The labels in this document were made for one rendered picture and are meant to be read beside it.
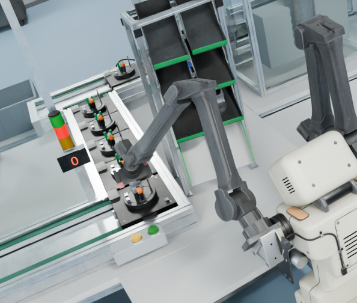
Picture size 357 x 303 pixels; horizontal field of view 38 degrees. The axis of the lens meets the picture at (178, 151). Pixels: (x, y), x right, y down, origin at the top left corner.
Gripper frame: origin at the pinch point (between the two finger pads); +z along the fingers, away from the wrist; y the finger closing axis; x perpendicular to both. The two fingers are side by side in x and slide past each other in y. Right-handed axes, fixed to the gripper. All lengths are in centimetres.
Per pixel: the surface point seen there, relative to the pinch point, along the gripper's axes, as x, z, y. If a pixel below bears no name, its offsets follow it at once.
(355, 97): -13, 59, -136
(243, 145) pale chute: 5.1, -1.4, -47.0
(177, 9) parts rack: -40, -43, -36
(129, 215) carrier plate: 12.6, 2.9, 7.3
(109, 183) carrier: -8.7, 20.8, 9.7
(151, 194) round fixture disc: 7.6, 4.6, -4.2
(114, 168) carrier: -14.7, 21.3, 4.8
